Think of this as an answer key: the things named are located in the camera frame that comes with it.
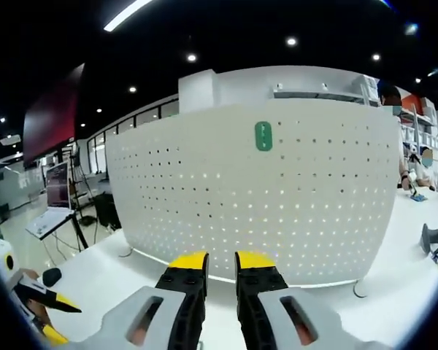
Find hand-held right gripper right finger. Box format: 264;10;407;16
234;249;342;350

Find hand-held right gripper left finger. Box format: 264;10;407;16
101;250;210;350

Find white perforated mounting plate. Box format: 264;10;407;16
104;97;402;298

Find green hook assembly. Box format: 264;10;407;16
254;120;274;151

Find person's left hand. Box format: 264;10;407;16
19;268;44;281

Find black rounded object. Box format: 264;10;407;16
42;268;64;288

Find black tripod stand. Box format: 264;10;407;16
71;213;91;252

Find open laptop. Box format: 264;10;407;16
24;161;76;241

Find black bulky object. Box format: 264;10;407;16
93;191;123;233

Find metal shelving rack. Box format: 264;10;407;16
272;82;380;106

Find shelves with white bins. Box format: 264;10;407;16
397;93;438;183

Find linear ceiling light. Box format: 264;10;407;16
102;0;156;32

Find dark red wall screen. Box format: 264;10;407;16
21;62;87;169

